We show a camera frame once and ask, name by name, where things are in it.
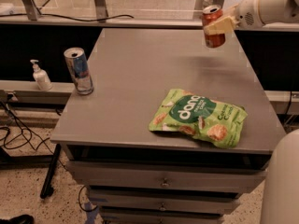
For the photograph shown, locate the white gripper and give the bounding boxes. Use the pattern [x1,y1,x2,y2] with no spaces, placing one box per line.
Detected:
[204,0,264,35]

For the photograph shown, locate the red coke can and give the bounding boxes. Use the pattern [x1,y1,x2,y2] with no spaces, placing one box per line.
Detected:
[202,5,225,48]

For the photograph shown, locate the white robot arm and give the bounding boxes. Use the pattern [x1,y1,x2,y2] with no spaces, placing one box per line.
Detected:
[204,0,299,224]

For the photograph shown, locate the blue silver energy drink can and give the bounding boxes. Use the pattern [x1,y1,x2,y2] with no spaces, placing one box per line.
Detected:
[64,48,93,95]

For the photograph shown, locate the green dang chips bag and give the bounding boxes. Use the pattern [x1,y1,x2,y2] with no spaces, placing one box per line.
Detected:
[149,89,248,148]

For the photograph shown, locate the top drawer knob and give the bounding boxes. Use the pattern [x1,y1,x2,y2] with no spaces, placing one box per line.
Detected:
[161,178,170,188]

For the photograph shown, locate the drawer knob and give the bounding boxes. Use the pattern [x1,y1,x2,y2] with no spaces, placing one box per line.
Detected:
[159,203,166,212]
[161,178,170,188]

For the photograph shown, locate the grey drawer cabinet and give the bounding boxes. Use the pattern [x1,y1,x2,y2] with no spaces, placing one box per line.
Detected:
[52,29,284,224]

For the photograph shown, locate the white pump sanitizer bottle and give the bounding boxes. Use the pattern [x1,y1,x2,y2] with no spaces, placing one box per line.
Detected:
[30,60,52,91]

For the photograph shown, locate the black table leg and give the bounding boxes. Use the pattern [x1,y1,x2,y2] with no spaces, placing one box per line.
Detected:
[40,144,61,199]

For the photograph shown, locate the metal frame post middle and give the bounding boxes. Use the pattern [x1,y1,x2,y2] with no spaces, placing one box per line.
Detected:
[94,0,108,19]

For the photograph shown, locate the black cable on ledge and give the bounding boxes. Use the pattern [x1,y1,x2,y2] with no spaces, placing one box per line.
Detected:
[0,12,135,23]

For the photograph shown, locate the metal frame post left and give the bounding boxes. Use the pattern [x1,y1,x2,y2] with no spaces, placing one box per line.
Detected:
[22,0,40,21]

